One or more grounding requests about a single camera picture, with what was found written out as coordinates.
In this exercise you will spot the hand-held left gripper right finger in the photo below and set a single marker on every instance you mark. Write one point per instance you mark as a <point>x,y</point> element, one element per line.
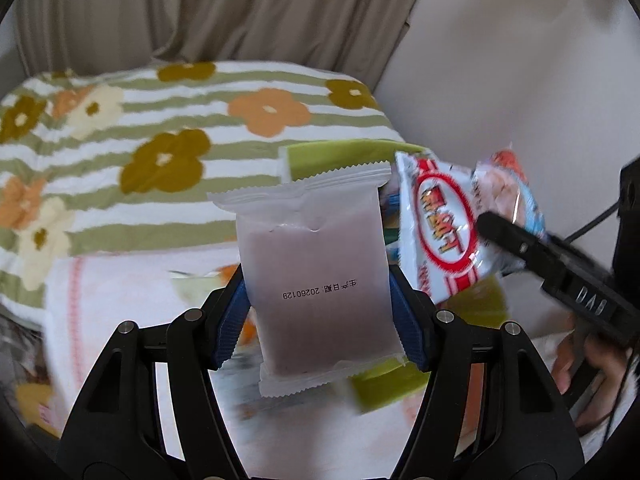
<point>409,322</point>

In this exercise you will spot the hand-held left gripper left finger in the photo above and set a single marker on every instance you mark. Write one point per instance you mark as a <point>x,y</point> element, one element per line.
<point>231,322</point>

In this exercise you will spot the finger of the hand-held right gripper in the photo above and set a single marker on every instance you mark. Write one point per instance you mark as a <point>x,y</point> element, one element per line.
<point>525,247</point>

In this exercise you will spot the white red snack bag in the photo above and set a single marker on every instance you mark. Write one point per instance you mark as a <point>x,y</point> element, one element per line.
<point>440,225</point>

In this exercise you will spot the frosted purple snack packet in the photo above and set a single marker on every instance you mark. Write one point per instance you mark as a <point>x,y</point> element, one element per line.
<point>310,270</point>

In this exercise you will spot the green cartoon storage box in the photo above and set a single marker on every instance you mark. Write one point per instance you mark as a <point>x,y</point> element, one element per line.
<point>340,157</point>

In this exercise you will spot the person's right hand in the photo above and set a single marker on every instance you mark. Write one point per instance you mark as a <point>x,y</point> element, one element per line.
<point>605,375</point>

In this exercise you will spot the pale yellow bread packet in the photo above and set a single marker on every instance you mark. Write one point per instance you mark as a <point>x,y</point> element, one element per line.
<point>192,280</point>

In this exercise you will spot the white towel with orange trim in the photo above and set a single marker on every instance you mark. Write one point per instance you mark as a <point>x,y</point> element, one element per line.
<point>125,305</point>

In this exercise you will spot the floral striped blanket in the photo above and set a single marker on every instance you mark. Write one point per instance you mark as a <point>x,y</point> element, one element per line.
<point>165,160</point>

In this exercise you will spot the beige curtain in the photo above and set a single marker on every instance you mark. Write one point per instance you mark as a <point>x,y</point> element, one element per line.
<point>225,10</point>

